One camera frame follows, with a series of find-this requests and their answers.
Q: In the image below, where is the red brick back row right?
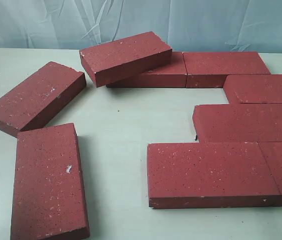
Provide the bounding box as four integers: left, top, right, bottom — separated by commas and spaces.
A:
183, 51, 271, 88

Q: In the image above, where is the red brick with white mark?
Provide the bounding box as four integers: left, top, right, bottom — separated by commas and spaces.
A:
10, 123, 90, 240

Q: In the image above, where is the red brick right edge row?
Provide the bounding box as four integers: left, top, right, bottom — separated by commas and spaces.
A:
223, 74, 282, 104

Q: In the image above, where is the red brick under tilted one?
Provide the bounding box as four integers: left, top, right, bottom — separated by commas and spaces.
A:
107, 51, 187, 88

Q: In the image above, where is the large red brick front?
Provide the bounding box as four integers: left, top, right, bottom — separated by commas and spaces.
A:
147, 142, 281, 209

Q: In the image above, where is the white wrinkled backdrop curtain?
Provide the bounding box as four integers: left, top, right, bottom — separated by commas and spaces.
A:
0, 0, 282, 53

